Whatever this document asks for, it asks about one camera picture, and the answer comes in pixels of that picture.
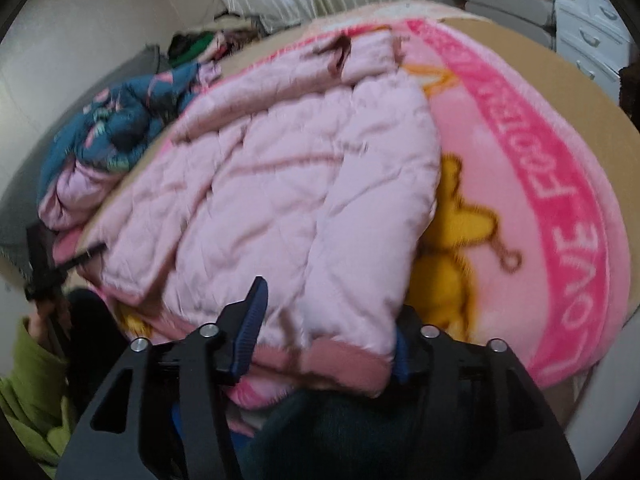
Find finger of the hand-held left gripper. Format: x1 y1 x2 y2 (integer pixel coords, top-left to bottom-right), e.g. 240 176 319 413
52 242 108 274

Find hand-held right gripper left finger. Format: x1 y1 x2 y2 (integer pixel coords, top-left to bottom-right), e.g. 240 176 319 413
55 276 269 480

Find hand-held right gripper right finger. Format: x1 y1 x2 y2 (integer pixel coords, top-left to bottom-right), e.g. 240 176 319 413
394 304 581 480

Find pink quilted jacket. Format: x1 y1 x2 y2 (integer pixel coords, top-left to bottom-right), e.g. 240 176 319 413
80 27 443 401

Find person's left forearm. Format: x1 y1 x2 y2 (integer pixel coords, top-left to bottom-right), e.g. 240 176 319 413
0 317 78 468

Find pile of folded clothes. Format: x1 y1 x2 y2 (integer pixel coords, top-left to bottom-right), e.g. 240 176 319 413
167 12 281 68

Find person's left hand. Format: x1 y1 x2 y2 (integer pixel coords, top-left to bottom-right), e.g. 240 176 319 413
26 300 68 357

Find person's dark pants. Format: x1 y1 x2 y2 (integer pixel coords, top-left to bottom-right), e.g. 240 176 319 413
65 287 428 480

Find blue patterned quilt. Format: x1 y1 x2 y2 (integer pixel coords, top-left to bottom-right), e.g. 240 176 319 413
37 60 226 233

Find pink printed blanket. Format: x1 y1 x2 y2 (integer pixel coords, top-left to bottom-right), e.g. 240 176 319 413
52 17 628 436

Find white drawer cabinet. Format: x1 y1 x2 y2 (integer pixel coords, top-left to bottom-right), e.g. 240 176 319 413
550 0 633 91

